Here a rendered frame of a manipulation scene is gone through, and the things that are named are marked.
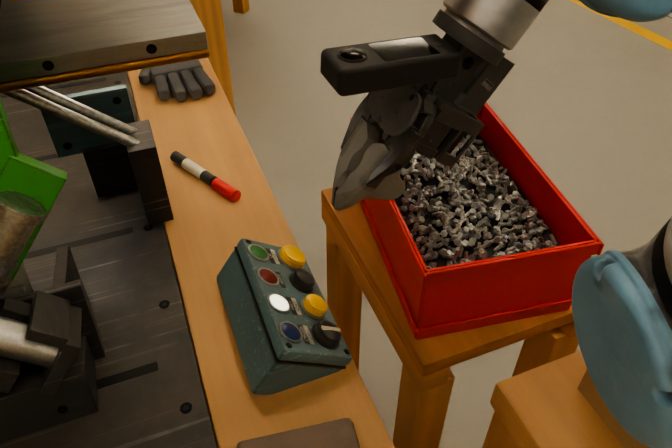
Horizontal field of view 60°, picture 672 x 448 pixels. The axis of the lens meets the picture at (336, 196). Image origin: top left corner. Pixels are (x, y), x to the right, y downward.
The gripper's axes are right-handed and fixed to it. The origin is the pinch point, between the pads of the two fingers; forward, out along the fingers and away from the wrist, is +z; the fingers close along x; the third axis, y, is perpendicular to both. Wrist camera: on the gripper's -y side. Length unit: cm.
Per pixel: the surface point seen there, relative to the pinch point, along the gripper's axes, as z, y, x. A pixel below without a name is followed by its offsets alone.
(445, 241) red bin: 1.5, 18.4, 0.2
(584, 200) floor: 10, 161, 75
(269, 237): 11.5, 1.1, 6.9
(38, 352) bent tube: 18.9, -21.8, -6.2
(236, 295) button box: 12.6, -5.5, -2.7
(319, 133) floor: 52, 100, 151
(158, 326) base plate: 19.5, -10.3, -1.2
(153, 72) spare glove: 14, -6, 48
